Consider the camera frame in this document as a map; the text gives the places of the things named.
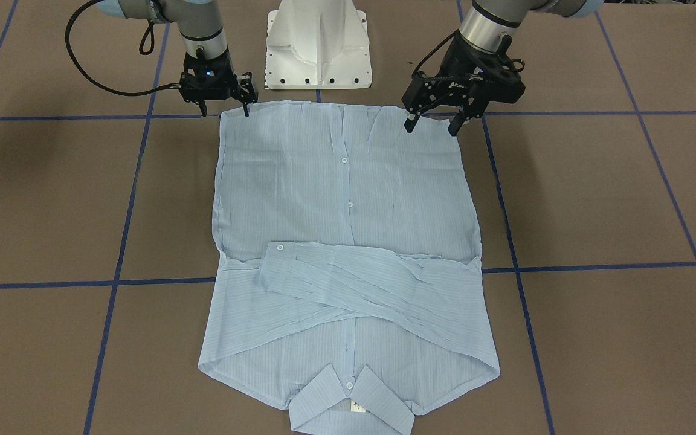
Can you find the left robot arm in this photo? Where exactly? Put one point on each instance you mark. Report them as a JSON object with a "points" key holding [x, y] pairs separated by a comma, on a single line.
{"points": [[485, 21]]}

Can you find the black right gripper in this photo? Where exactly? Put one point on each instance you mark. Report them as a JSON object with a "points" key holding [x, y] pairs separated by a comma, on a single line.
{"points": [[243, 88]]}

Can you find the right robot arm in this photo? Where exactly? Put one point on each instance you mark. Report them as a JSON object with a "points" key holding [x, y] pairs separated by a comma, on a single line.
{"points": [[199, 22]]}

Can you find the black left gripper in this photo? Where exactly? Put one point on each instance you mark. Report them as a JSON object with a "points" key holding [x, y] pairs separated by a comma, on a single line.
{"points": [[452, 60]]}

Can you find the light blue striped shirt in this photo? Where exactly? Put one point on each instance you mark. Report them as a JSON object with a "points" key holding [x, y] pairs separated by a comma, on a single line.
{"points": [[349, 289]]}

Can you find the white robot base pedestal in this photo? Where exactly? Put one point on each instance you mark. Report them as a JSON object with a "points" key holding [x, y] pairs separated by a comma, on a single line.
{"points": [[317, 45]]}

